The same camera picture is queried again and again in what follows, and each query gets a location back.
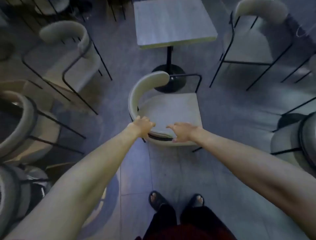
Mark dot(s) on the person's left hand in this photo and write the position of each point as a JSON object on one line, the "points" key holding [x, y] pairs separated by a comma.
{"points": [[142, 126]]}

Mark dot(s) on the person's right hand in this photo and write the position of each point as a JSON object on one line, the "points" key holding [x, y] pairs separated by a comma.
{"points": [[186, 132]]}

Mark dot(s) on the beige chair with black frame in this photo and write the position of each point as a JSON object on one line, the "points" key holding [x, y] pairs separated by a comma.
{"points": [[7, 197], [247, 42], [170, 108], [47, 133], [53, 6], [313, 64], [49, 59], [284, 146]]}

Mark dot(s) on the person's left forearm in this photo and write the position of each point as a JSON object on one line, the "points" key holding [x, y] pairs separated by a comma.
{"points": [[98, 163]]}

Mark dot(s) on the person's right forearm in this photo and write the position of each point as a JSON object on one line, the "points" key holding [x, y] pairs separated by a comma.
{"points": [[234, 158]]}

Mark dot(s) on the right black sandal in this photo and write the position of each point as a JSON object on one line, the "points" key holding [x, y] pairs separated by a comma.
{"points": [[197, 200]]}

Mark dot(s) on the black sandal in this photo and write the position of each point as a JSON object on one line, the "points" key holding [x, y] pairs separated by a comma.
{"points": [[155, 199], [197, 200]]}

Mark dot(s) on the left black sandal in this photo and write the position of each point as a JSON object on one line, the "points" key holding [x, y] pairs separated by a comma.
{"points": [[155, 199]]}

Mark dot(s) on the dark trousers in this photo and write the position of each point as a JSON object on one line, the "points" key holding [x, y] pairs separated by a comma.
{"points": [[163, 220]]}

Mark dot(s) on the dark red shirt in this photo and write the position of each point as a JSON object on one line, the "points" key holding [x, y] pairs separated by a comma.
{"points": [[192, 233]]}

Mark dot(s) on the black round table base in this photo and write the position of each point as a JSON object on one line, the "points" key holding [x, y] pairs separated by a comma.
{"points": [[287, 121]]}

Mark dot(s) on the grey wooden table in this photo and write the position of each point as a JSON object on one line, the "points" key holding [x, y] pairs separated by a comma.
{"points": [[172, 22]]}

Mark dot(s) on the black bag with white stripes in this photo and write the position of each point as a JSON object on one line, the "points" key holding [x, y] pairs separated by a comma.
{"points": [[37, 190]]}

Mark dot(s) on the brown cardboard box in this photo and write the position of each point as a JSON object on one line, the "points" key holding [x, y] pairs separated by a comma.
{"points": [[14, 86]]}

